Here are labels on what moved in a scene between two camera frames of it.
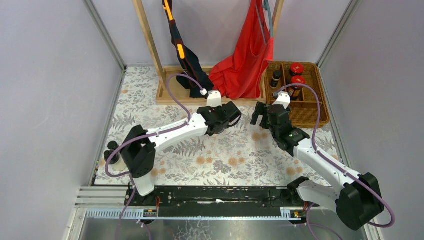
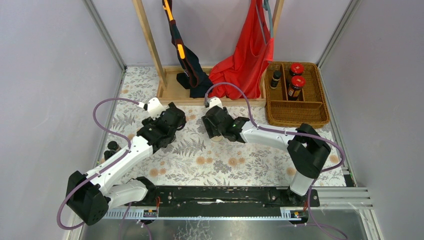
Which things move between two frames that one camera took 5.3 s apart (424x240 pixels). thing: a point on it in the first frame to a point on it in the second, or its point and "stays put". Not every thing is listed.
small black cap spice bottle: (276, 78) stays put
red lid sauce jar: (296, 69) stays put
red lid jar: (294, 91) stays put
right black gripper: (266, 115) to (212, 122)
